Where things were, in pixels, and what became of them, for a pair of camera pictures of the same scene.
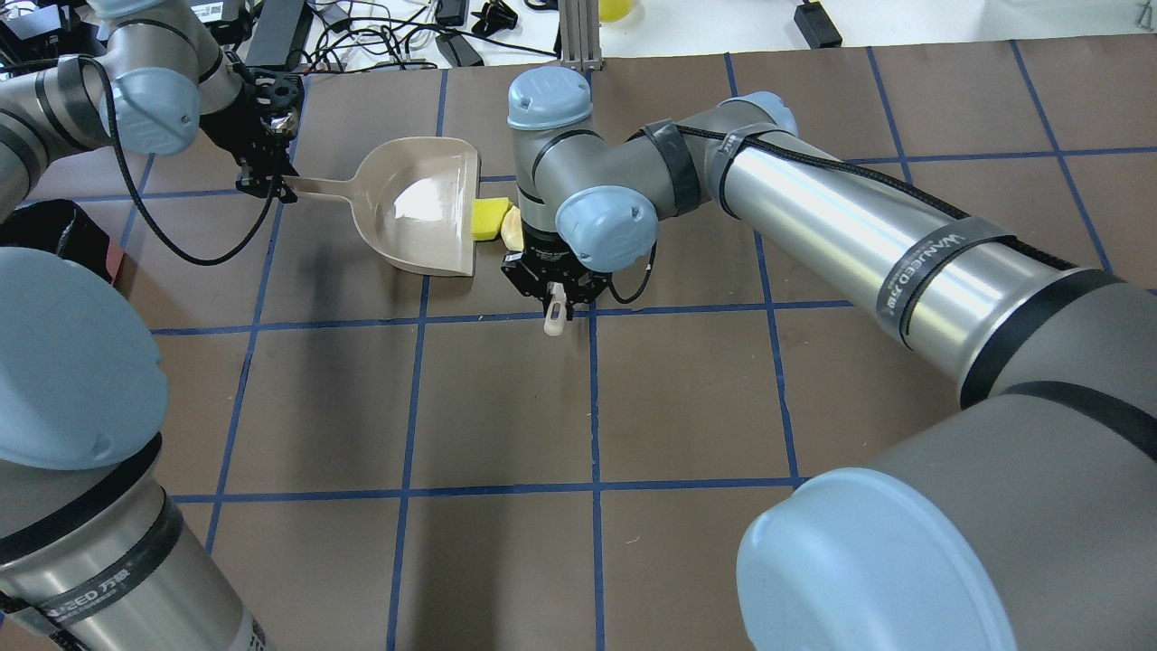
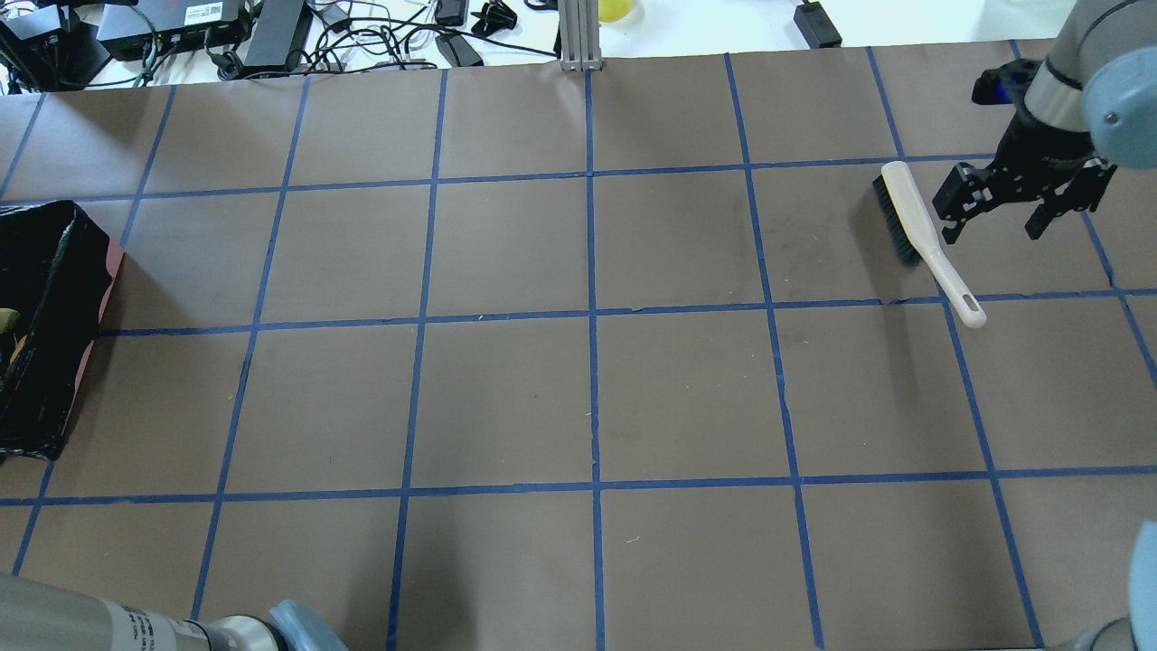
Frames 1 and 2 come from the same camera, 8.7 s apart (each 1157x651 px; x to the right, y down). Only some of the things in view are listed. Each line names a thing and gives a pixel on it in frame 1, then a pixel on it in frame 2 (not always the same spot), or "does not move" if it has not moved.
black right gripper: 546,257 → 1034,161
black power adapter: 816,25 does not move
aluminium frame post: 580,35 does not move
